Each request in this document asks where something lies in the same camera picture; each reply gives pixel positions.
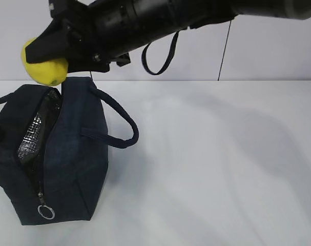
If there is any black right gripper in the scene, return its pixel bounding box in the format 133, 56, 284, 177
26, 1, 131, 73

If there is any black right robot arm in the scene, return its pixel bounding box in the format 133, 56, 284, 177
26, 0, 311, 73

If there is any yellow lemon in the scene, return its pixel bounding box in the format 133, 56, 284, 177
20, 38, 69, 87

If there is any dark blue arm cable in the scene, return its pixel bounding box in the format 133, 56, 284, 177
141, 31, 180, 76

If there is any navy blue lunch bag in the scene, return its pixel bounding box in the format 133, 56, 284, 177
0, 77, 139, 226

